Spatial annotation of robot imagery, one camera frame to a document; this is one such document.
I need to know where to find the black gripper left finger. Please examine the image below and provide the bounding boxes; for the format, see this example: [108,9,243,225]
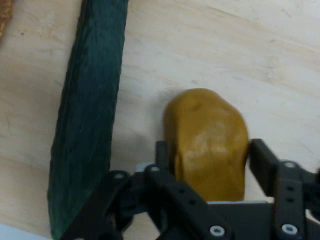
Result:
[61,140,236,240]

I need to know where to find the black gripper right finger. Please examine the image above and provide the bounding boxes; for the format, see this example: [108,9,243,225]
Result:
[249,138,320,240]

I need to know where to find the brown-yellow potato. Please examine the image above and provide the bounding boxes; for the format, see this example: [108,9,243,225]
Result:
[163,87,250,202]

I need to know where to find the long dark green cucumber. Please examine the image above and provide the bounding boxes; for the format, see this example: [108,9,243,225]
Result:
[46,0,129,240]

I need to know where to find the wooden cutting board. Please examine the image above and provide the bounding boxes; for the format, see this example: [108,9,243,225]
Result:
[0,0,320,238]

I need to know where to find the woven wicker basket with handles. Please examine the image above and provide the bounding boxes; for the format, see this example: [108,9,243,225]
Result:
[0,0,15,49]

